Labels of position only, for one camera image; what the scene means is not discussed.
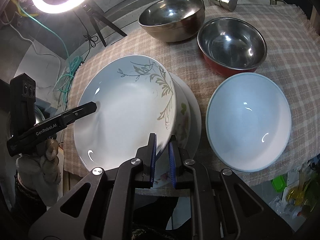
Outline person's left forearm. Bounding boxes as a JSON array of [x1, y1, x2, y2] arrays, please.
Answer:
[[14, 177, 48, 215]]

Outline black cable with remote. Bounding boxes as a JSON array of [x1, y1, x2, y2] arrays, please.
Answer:
[[72, 12, 97, 48]]

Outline large steel bowl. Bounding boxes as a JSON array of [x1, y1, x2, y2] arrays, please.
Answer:
[[138, 0, 206, 43]]

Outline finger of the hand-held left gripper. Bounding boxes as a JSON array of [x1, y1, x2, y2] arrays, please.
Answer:
[[61, 102, 97, 125]]

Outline teal power strip reel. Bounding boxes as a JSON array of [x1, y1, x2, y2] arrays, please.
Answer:
[[65, 55, 83, 73]]

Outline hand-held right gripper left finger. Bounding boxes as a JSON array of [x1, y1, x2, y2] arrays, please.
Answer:
[[29, 133, 158, 240]]

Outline deep plate with pink roses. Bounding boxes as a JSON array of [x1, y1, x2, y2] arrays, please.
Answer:
[[156, 73, 192, 160]]

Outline white plate with leaf print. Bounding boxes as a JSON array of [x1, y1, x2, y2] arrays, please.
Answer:
[[73, 54, 177, 171]]

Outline beige checked cloth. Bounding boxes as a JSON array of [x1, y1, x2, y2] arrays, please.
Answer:
[[62, 4, 320, 188]]

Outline light blue ceramic bowl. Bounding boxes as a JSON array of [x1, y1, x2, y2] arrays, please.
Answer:
[[205, 72, 292, 172]]

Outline yellow hose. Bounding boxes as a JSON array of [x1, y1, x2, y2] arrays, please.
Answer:
[[11, 0, 27, 17]]

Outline teal cable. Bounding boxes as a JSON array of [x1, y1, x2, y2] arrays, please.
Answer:
[[15, 5, 83, 105]]

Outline person's left hand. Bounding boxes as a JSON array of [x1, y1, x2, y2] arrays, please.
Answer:
[[16, 140, 62, 200]]

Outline red steel bowl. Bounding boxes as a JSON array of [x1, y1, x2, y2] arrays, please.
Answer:
[[197, 17, 268, 77]]

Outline deep plate with purple flowers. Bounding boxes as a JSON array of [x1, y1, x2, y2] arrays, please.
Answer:
[[135, 75, 202, 190]]

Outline white cable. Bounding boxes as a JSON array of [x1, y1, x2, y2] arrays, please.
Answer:
[[0, 17, 65, 83]]

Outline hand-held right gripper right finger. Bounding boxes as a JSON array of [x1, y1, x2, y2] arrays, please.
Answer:
[[169, 135, 293, 240]]

